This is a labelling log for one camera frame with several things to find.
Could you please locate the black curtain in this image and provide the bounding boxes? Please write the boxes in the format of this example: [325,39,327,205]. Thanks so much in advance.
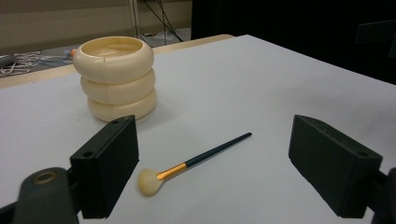
[191,0,396,86]

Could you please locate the white table cover sheet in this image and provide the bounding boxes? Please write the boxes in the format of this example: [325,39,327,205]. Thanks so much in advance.
[0,34,396,224]

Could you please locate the cream ribbed brush holder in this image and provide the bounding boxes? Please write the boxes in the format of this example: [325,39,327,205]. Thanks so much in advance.
[72,35,158,122]

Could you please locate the wooden table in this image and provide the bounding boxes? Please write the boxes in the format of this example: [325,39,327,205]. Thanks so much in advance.
[0,34,235,90]

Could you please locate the white cable on floor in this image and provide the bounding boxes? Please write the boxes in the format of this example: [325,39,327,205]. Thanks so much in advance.
[0,50,74,77]

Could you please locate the bundle of black cables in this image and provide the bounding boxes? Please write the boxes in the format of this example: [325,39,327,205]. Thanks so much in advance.
[142,0,185,43]

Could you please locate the makeup brush with dark handle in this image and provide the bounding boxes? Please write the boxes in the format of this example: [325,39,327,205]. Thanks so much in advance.
[137,132,253,198]

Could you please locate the black metal stand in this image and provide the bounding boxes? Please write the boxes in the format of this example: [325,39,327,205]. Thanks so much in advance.
[354,19,396,60]

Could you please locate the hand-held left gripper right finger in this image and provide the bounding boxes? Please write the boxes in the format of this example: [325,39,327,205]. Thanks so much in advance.
[288,114,384,219]

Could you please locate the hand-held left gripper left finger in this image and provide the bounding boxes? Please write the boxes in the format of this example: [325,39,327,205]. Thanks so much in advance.
[69,115,140,219]

